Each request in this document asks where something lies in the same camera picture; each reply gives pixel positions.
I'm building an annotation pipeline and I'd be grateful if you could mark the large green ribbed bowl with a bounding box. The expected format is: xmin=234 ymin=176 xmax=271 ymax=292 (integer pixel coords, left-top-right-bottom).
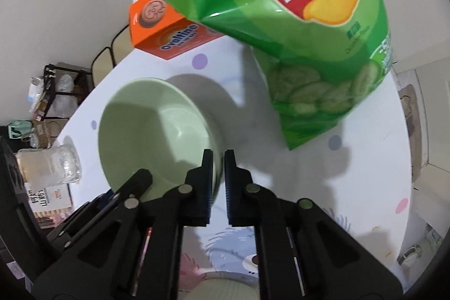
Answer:
xmin=98 ymin=77 xmax=226 ymax=204

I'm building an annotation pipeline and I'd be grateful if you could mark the cartoon printed tablecloth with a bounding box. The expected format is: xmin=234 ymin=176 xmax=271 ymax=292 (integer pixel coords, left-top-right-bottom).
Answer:
xmin=56 ymin=36 xmax=413 ymax=300

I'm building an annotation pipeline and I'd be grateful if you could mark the clear plastic biscuit box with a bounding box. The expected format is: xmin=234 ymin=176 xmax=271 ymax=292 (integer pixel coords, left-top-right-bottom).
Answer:
xmin=14 ymin=142 xmax=83 ymax=228

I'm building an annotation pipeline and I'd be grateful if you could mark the clear plastic bag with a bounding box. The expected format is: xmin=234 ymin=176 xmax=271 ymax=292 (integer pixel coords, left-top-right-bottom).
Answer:
xmin=53 ymin=74 xmax=78 ymax=118

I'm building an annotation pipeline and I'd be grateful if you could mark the cardboard box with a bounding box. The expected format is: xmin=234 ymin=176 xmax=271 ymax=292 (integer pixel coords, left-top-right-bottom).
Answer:
xmin=33 ymin=119 xmax=67 ymax=149

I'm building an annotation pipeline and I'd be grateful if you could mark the black metal storage rack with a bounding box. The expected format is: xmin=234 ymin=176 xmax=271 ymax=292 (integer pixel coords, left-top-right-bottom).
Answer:
xmin=30 ymin=63 xmax=95 ymax=121

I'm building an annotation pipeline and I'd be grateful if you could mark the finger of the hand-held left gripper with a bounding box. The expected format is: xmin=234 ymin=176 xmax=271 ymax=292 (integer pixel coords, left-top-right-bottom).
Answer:
xmin=46 ymin=169 xmax=153 ymax=251

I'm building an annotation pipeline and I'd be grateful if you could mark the orange drink carton box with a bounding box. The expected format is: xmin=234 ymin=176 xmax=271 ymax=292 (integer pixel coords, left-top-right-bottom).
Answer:
xmin=128 ymin=0 xmax=226 ymax=61

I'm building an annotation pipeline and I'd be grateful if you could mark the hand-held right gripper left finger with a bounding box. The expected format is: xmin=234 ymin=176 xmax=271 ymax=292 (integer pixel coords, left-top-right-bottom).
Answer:
xmin=31 ymin=149 xmax=215 ymax=300

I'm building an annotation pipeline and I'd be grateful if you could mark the green potato chip bag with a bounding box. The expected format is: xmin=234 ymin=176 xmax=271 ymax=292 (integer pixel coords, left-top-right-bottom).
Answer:
xmin=100 ymin=0 xmax=392 ymax=151

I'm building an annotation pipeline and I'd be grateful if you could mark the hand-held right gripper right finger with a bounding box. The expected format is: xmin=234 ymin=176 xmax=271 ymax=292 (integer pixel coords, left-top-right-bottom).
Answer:
xmin=224 ymin=149 xmax=403 ymax=300

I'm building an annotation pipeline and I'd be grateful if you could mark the black metal chair frame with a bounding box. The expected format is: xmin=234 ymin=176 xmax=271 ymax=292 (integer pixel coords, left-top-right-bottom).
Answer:
xmin=91 ymin=24 xmax=131 ymax=88

